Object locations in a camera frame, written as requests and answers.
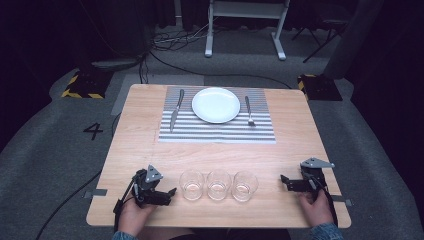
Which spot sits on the black folding stand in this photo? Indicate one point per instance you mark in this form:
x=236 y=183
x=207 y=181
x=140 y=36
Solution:
x=320 y=36

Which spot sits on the person's left hand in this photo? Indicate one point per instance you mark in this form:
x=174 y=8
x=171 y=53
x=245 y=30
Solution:
x=133 y=218

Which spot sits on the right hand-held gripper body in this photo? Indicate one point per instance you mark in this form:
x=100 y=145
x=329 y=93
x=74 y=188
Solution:
x=311 y=176

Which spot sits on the clear drinking glass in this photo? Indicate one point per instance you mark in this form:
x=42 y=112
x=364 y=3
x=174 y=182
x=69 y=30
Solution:
x=218 y=185
x=192 y=185
x=244 y=186

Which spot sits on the silver table knife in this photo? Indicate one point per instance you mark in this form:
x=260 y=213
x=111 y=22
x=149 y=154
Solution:
x=176 y=111

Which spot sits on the white metal desk frame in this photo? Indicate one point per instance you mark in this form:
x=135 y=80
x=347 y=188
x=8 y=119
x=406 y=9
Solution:
x=246 y=10

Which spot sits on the grey metal table bracket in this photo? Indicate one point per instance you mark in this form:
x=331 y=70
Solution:
x=341 y=200
x=96 y=193

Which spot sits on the silver fork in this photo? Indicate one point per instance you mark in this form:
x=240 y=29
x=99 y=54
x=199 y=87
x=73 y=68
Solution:
x=249 y=110

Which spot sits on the grey striped placemat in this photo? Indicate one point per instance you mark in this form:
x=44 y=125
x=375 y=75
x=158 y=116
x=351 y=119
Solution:
x=216 y=133

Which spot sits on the white round plate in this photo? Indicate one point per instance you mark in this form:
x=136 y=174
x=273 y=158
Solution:
x=215 y=105

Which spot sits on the person's right hand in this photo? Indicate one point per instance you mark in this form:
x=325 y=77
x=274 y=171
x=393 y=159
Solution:
x=316 y=210

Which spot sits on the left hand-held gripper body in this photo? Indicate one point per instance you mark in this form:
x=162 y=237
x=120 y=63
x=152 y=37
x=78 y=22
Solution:
x=146 y=190

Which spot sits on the black yellow striped base plate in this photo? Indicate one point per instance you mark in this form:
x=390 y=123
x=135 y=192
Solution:
x=320 y=88
x=87 y=85

